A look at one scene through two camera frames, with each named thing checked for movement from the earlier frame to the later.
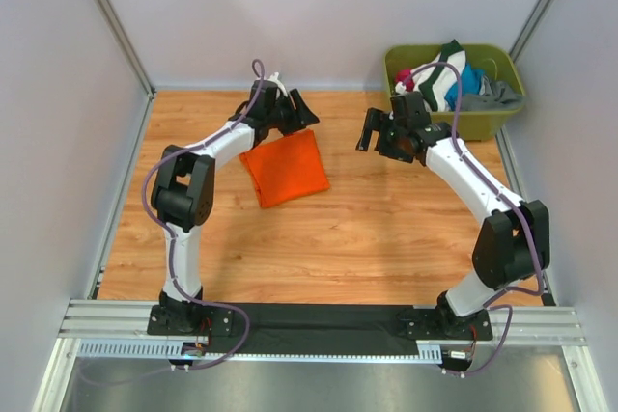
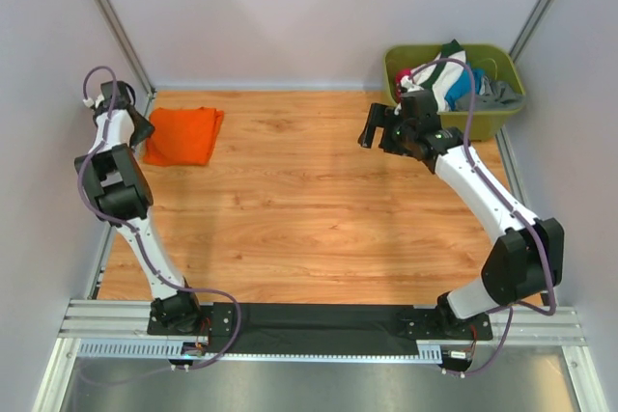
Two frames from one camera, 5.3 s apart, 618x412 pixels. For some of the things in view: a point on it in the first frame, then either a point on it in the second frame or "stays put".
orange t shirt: [286, 170] → [182, 136]
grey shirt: [495, 96] stays put
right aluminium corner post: [544, 3] stays put
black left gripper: [305, 117] → [144, 128]
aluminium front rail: [99, 320] stays put
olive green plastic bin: [495, 62] stays put
